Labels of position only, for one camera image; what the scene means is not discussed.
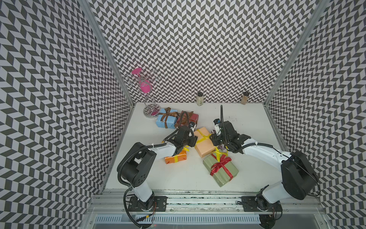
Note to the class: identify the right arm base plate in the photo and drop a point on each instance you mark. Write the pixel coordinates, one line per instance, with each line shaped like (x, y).
(255, 204)

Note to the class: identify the brown spice jar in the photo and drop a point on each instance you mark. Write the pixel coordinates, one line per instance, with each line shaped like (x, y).
(245, 98)

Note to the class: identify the blue gift box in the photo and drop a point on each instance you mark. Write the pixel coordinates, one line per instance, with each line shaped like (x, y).
(165, 118)

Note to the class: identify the peach gift box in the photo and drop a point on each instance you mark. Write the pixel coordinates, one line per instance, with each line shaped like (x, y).
(204, 145)

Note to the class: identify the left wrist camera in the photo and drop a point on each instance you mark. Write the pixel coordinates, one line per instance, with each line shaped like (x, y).
(192, 124)

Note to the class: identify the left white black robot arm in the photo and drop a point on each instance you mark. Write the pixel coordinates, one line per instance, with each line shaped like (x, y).
(135, 167)

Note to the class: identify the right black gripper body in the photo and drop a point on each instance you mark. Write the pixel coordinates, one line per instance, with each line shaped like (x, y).
(219, 140)

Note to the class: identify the brown ribbon on red box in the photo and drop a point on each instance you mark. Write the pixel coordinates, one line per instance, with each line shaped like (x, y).
(184, 118)

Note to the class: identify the light spice jar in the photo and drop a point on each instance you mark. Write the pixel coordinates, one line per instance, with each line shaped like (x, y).
(200, 98)

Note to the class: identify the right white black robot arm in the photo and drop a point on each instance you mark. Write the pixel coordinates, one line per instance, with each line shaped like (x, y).
(298, 176)

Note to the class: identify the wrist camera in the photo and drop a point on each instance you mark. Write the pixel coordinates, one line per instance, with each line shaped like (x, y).
(218, 126)
(192, 124)

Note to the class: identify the yellow ribbon of peach box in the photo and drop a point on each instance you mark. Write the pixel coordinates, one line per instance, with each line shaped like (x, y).
(217, 154)

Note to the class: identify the red ribbon on green box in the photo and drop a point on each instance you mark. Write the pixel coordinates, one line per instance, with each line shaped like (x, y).
(222, 165)

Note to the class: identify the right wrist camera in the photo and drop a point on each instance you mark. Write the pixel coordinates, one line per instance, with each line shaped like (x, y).
(218, 126)

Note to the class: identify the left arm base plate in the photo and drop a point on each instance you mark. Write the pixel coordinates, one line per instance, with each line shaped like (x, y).
(154, 203)

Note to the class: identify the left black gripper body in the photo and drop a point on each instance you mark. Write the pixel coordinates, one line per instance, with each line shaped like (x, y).
(190, 141)

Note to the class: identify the red gift box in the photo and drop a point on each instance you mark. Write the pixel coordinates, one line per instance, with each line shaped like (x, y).
(189, 119)

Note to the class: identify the aluminium front rail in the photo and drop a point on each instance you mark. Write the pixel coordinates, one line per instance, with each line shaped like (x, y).
(200, 202)

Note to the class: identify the green gift box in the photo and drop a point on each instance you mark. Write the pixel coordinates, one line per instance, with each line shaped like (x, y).
(221, 178)

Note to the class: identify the orange gift box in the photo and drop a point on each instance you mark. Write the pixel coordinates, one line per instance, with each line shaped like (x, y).
(170, 160)

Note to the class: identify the silver pink jewelry stand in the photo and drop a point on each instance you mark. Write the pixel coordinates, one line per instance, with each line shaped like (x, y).
(145, 79)

